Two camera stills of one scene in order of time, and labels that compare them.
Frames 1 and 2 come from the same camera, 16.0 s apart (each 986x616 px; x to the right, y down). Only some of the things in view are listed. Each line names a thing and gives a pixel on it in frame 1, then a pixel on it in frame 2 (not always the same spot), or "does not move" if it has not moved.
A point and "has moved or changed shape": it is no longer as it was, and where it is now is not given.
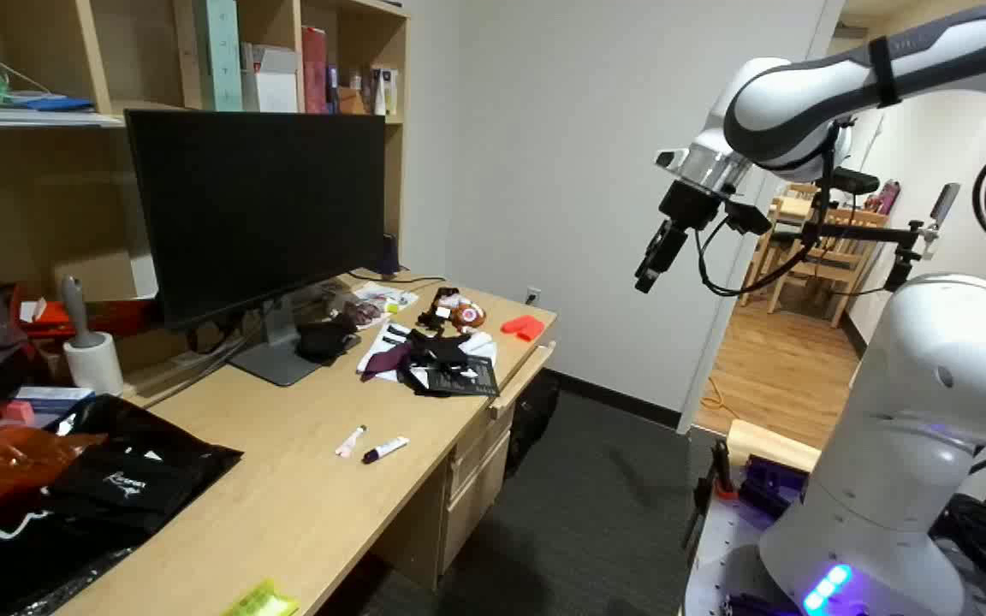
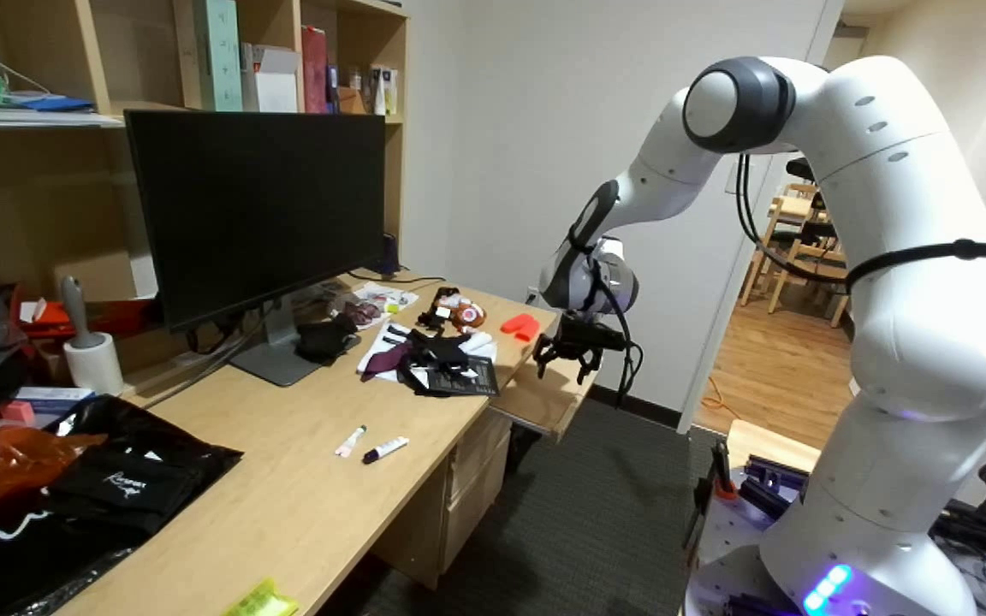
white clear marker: (348, 446) does not move
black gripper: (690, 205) -> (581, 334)
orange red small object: (523, 327) does not move
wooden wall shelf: (39, 154) does not move
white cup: (95, 362) does not move
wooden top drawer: (523, 382) has moved or changed shape
